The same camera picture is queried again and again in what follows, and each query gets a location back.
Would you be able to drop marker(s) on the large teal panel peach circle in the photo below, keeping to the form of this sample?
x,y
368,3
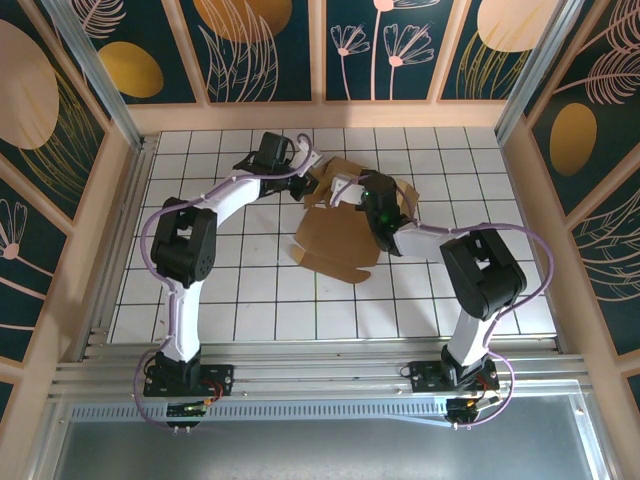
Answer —
x,y
30,85

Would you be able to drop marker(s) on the teal panel peach circle gold lines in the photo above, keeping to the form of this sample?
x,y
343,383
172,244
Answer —
x,y
500,25

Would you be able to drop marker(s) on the brown cardboard box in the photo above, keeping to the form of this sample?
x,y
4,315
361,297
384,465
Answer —
x,y
335,240

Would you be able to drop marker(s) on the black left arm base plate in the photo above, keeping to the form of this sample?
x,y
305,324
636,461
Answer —
x,y
220,380

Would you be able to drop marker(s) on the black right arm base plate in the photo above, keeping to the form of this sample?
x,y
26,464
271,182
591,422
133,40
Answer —
x,y
425,377

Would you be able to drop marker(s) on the teal panel feather gold oval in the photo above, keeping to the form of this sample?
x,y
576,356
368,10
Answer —
x,y
175,75

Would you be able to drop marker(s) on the teal panel orange circle leaves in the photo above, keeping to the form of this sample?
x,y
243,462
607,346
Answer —
x,y
295,60

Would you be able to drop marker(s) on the teal panel single white flower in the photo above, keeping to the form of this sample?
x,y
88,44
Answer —
x,y
25,280

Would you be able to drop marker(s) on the large teal panel gold oval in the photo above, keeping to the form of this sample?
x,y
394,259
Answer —
x,y
575,140

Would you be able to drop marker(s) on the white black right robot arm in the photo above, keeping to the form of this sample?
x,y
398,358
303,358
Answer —
x,y
420,242

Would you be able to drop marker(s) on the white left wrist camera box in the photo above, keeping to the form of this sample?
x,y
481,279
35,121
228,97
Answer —
x,y
312,160

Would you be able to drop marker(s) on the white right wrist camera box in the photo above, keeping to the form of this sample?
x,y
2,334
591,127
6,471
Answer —
x,y
347,192

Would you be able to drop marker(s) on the grey metal sheet tray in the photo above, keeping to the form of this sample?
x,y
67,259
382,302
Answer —
x,y
325,450

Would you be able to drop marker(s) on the teal panel white fern leaves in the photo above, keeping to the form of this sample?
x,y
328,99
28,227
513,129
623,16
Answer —
x,y
610,270

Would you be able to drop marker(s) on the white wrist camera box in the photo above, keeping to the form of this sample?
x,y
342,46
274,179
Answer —
x,y
312,160
347,192

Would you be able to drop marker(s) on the aluminium corner post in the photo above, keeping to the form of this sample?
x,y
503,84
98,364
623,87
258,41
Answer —
x,y
106,85
542,65

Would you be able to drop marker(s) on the aluminium frame rails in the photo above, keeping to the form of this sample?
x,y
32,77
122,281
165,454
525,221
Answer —
x,y
325,370

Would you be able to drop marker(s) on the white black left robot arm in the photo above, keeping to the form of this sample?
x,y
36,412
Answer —
x,y
230,200

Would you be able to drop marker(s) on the aluminium side rail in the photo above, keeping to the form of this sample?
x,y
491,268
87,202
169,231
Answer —
x,y
137,180
522,200

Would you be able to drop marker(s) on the teal wall panel white flowers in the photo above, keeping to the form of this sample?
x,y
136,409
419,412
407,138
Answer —
x,y
360,80

